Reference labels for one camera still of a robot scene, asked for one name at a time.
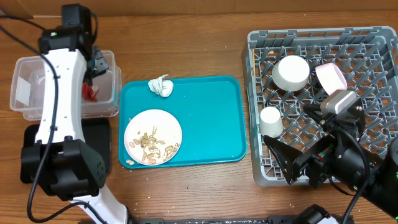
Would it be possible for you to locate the white cup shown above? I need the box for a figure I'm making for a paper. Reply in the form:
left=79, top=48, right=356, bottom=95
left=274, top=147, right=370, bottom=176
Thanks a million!
left=259, top=106, right=283, bottom=138

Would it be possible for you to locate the red snack wrapper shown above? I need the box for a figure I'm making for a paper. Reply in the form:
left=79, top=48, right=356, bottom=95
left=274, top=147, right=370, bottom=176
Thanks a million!
left=82, top=82, right=99, bottom=102

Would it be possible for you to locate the white bowl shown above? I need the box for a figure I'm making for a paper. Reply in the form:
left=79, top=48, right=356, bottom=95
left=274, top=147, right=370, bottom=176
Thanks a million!
left=272, top=55, right=310, bottom=91

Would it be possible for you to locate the wooden chopstick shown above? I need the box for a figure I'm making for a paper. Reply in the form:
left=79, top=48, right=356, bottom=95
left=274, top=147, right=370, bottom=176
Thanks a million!
left=252, top=49, right=256, bottom=78

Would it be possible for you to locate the white tissue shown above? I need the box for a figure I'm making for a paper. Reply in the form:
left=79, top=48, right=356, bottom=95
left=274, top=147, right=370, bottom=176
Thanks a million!
left=148, top=74, right=174, bottom=98

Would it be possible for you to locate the large white plate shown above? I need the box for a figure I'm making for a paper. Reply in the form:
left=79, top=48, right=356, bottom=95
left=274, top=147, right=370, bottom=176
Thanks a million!
left=124, top=109, right=183, bottom=166

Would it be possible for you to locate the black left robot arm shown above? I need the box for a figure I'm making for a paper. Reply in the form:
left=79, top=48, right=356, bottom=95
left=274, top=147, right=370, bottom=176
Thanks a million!
left=21, top=4, right=134, bottom=223

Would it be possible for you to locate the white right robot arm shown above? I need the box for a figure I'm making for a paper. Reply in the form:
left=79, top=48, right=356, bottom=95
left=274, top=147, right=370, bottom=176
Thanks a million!
left=263, top=97, right=397, bottom=221

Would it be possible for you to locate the clear plastic bin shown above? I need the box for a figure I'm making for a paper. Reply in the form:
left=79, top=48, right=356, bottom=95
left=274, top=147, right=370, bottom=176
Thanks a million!
left=10, top=50, right=122, bottom=121

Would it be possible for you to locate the grey dish rack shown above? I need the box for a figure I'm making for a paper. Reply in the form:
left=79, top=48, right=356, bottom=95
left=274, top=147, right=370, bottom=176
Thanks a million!
left=242, top=26, right=397, bottom=187

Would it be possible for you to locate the teal plastic tray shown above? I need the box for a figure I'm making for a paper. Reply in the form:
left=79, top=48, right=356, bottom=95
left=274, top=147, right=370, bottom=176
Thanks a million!
left=118, top=76, right=248, bottom=169

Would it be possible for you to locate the black bin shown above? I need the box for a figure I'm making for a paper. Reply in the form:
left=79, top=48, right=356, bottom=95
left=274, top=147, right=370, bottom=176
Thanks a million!
left=23, top=118, right=112, bottom=175

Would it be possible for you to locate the peanut shell on tray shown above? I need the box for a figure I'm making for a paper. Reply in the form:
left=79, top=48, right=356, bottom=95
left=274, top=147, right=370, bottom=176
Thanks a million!
left=126, top=159, right=134, bottom=166

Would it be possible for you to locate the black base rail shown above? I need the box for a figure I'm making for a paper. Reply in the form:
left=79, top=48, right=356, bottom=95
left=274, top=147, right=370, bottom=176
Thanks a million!
left=127, top=203, right=355, bottom=224

